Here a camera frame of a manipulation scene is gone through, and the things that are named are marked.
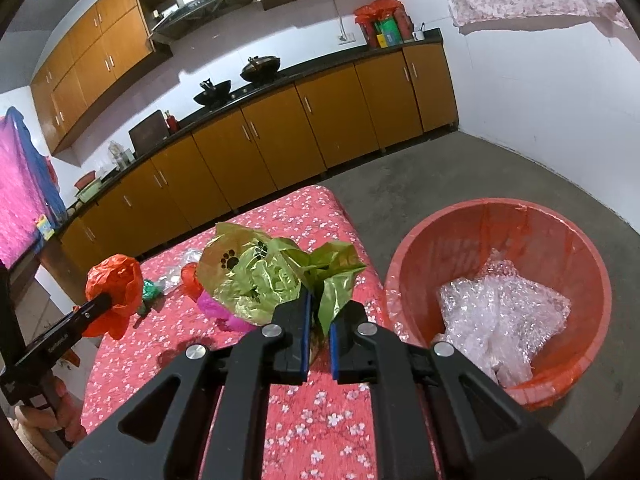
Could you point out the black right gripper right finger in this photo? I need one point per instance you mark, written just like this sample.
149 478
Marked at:
438 416

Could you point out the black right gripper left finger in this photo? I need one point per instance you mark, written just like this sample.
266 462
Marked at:
204 415

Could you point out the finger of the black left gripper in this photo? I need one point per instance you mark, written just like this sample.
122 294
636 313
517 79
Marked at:
75 317

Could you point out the magenta plastic bag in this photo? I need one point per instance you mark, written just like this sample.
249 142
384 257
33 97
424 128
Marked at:
224 319

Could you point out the large orange plastic bag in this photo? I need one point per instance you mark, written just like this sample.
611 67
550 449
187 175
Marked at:
120 277

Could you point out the green gold paw bag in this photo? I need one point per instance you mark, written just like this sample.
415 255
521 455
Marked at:
250 273

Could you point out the red orange plastic bag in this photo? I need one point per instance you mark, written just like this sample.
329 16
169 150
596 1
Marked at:
191 286

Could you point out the clear bubble wrap bag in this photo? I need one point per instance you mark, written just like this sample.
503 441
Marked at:
499 320

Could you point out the clear white plastic bag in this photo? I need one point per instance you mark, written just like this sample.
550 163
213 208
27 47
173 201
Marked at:
171 278

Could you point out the wooden lower kitchen cabinets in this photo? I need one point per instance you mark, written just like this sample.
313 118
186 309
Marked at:
268 140

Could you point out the wooden kitchen cabinets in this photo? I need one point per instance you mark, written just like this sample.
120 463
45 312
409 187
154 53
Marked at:
268 140
105 51

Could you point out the wooden upper kitchen cabinets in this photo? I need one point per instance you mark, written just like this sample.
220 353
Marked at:
105 51

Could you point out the left hand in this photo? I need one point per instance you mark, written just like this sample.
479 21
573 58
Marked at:
66 417

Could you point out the green plastic bag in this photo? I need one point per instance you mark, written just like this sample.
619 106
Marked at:
151 294

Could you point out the red floral tablecloth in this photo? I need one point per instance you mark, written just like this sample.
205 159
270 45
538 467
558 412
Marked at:
320 429

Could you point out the pink blue hanging cloth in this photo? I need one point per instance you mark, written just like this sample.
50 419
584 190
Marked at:
31 205

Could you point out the stacked bowls on counter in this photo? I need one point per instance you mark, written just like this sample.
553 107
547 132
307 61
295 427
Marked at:
87 186

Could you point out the red plastic basin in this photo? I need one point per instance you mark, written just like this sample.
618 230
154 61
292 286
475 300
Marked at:
545 247

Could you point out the glass jar on counter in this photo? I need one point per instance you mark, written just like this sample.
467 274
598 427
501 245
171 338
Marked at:
122 157

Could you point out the dark cutting board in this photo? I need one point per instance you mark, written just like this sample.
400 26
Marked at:
147 134

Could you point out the red bottle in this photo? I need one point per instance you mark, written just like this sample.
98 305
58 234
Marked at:
171 122

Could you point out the black wok left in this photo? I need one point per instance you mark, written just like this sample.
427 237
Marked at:
213 94

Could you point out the black wok with lid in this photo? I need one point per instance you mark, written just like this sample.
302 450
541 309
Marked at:
260 69

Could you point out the range hood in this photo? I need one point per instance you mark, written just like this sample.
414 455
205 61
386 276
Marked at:
205 2

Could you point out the red bag with groceries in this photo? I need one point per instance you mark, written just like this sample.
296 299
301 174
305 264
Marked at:
384 23

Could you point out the wall power socket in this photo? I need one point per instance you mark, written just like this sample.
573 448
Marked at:
348 38

